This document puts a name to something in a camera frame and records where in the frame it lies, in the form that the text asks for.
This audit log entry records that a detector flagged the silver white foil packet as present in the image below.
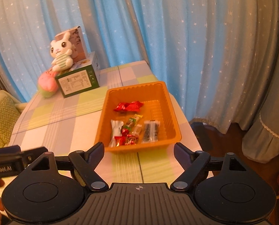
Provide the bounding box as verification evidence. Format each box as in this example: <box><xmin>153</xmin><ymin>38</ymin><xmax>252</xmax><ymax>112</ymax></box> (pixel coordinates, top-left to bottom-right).
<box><xmin>109</xmin><ymin>120</ymin><xmax>124</xmax><ymax>147</ymax></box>

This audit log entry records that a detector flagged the clear black seaweed packet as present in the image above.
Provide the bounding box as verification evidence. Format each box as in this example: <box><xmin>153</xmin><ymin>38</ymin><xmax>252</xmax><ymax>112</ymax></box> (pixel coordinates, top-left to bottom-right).
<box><xmin>142</xmin><ymin>120</ymin><xmax>160</xmax><ymax>143</ymax></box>

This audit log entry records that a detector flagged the brown cube candy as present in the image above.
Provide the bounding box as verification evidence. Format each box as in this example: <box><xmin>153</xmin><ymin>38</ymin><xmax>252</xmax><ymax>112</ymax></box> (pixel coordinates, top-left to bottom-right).
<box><xmin>131</xmin><ymin>124</ymin><xmax>142</xmax><ymax>136</ymax></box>

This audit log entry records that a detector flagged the green brown candy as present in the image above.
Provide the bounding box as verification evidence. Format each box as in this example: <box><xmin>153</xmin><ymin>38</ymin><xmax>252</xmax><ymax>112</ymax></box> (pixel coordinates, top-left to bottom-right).
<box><xmin>126</xmin><ymin>117</ymin><xmax>137</xmax><ymax>128</ymax></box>

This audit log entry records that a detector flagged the large red snack packet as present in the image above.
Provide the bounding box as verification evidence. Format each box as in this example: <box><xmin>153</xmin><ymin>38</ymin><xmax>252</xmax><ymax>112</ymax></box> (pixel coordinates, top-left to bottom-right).
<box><xmin>113</xmin><ymin>102</ymin><xmax>130</xmax><ymax>113</ymax></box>

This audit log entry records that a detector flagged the yellow green candy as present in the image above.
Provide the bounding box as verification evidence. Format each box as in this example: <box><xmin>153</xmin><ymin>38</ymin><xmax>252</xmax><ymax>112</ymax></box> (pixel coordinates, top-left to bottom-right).
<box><xmin>132</xmin><ymin>114</ymin><xmax>142</xmax><ymax>122</ymax></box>

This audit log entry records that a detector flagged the green zigzag cushion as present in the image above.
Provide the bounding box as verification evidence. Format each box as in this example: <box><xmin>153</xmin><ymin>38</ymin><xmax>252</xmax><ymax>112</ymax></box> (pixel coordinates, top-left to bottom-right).
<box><xmin>0</xmin><ymin>97</ymin><xmax>20</xmax><ymax>148</ymax></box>

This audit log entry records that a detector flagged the plaid tablecloth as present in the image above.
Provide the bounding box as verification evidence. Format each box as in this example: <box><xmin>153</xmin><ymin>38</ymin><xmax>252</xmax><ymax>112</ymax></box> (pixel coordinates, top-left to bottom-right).
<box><xmin>0</xmin><ymin>60</ymin><xmax>215</xmax><ymax>197</ymax></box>

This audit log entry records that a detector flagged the orange plastic tray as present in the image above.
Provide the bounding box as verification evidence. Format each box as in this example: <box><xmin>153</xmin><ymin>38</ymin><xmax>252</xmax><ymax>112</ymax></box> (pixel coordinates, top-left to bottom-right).
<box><xmin>94</xmin><ymin>81</ymin><xmax>183</xmax><ymax>154</ymax></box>

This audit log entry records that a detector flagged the pink green star plush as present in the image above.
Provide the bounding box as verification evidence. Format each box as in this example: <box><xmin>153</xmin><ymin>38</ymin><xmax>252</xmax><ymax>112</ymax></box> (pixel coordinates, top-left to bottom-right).
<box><xmin>37</xmin><ymin>68</ymin><xmax>58</xmax><ymax>98</ymax></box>

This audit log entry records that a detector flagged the grey curtain with lace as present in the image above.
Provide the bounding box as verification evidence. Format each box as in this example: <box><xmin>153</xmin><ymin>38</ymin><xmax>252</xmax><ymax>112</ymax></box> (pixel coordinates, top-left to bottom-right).
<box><xmin>242</xmin><ymin>57</ymin><xmax>279</xmax><ymax>163</ymax></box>

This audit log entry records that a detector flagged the green white carton box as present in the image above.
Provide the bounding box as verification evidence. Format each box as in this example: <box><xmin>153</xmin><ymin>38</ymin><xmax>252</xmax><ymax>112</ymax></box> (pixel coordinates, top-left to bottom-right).
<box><xmin>55</xmin><ymin>51</ymin><xmax>100</xmax><ymax>98</ymax></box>

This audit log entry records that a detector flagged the white rabbit plush toy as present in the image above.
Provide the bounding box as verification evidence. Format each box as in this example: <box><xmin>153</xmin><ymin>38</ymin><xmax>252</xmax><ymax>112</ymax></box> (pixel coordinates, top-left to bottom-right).
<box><xmin>50</xmin><ymin>32</ymin><xmax>73</xmax><ymax>72</ymax></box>

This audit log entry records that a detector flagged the blue star curtain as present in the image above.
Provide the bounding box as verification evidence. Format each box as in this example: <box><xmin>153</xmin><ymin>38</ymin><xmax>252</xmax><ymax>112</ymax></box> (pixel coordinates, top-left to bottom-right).
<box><xmin>0</xmin><ymin>0</ymin><xmax>279</xmax><ymax>132</ymax></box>

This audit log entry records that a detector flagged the brown white paper box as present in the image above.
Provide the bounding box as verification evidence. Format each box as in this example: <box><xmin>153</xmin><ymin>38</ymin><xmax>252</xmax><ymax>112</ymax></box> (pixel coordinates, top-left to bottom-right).
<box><xmin>55</xmin><ymin>26</ymin><xmax>87</xmax><ymax>62</ymax></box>

